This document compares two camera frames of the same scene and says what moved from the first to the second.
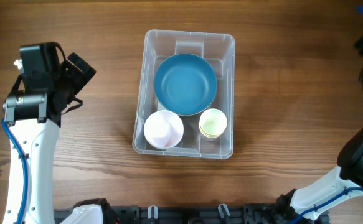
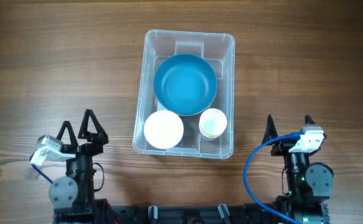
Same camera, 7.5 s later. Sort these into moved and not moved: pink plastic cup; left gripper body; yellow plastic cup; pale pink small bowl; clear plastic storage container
Moved: left gripper body; yellow plastic cup
Not moved: pale pink small bowl; pink plastic cup; clear plastic storage container
